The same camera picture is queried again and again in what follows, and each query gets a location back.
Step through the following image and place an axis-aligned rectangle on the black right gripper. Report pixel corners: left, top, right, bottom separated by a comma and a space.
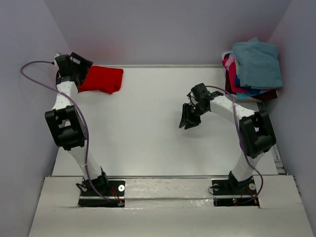
179, 103, 208, 129

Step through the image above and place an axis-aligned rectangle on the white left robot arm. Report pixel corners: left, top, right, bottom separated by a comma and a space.
45, 52, 110, 195

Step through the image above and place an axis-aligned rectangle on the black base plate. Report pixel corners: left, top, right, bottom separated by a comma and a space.
208, 178, 260, 207
76, 179, 126, 208

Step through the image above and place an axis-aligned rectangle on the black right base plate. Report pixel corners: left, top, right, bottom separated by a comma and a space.
208, 178, 260, 207

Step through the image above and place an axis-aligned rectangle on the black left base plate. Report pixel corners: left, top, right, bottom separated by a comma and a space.
76, 179, 126, 208

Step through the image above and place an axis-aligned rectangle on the pink t shirt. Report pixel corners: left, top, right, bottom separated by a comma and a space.
222, 52, 243, 94

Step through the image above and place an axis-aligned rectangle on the dark maroon t shirt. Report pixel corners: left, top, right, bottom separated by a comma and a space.
252, 90, 277, 102

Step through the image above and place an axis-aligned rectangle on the red t shirt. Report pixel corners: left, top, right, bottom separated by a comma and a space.
79, 66, 123, 94

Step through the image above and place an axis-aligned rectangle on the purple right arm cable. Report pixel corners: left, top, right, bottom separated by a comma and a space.
204, 85, 264, 204

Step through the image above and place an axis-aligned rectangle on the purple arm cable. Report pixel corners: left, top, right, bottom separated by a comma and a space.
204, 85, 264, 204
20, 60, 124, 205

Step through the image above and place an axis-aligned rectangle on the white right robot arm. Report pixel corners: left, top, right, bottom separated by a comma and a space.
179, 83, 276, 195

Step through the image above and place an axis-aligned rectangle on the bright blue t shirt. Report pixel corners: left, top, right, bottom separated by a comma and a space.
234, 75, 268, 99

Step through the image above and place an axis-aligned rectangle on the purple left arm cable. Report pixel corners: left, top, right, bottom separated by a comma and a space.
20, 60, 124, 205

